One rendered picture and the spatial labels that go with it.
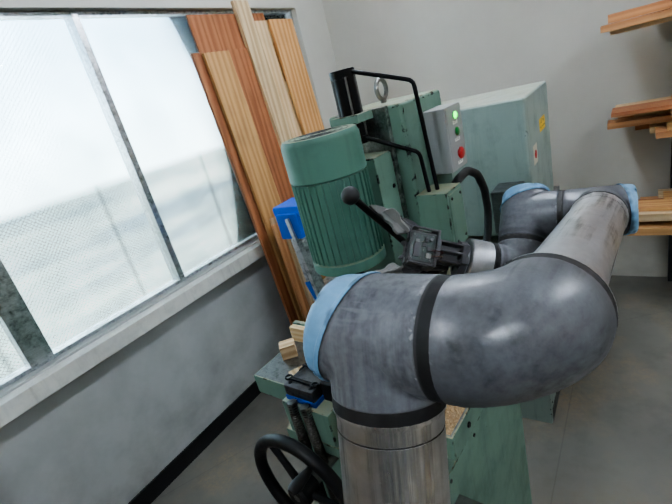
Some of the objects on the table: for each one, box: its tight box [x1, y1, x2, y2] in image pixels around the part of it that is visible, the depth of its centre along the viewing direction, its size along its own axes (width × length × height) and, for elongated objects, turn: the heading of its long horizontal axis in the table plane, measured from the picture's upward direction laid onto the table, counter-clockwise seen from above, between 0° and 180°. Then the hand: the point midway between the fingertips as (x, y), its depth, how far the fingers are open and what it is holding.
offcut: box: [279, 338, 298, 361], centre depth 127 cm, size 4×4×4 cm
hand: (361, 241), depth 86 cm, fingers closed on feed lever, 14 cm apart
